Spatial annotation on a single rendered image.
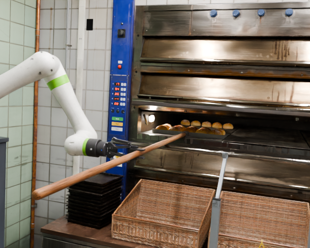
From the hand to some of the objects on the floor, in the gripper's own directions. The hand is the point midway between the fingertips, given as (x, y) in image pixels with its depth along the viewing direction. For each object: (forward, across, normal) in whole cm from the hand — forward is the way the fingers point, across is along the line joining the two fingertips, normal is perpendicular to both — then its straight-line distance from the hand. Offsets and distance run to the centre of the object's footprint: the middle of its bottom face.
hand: (137, 153), depth 176 cm
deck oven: (+52, +119, -179) cm, 220 cm away
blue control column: (-45, +119, -179) cm, 220 cm away
